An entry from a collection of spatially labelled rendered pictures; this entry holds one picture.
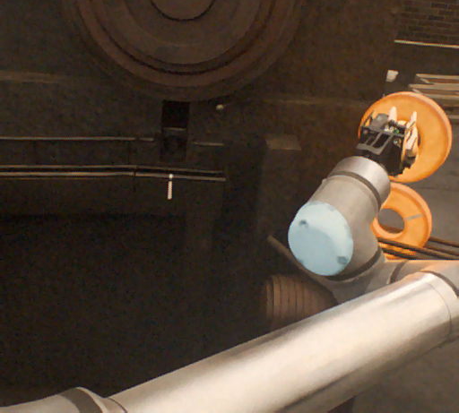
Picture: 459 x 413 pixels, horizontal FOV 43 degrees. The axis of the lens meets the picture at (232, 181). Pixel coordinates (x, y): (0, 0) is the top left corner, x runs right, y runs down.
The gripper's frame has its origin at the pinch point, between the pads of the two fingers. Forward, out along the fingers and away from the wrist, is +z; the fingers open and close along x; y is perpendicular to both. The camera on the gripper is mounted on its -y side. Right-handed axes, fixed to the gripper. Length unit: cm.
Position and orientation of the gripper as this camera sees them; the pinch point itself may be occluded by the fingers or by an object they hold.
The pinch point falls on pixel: (405, 127)
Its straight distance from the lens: 105.9
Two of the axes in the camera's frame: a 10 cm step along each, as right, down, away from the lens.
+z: 5.3, -5.4, 6.5
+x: -8.5, -3.0, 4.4
